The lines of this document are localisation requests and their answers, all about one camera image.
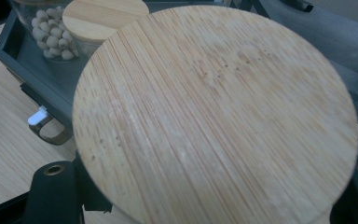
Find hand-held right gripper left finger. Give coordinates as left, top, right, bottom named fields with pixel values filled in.
left=74, top=150, right=115, bottom=214

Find black corner shelf rack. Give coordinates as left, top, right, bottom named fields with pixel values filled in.
left=0, top=0, right=271, bottom=147

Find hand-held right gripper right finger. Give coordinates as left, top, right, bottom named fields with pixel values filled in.
left=330, top=178, right=358, bottom=224

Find glass jar with white balls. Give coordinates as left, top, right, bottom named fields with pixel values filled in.
left=7, top=0, right=79, bottom=62

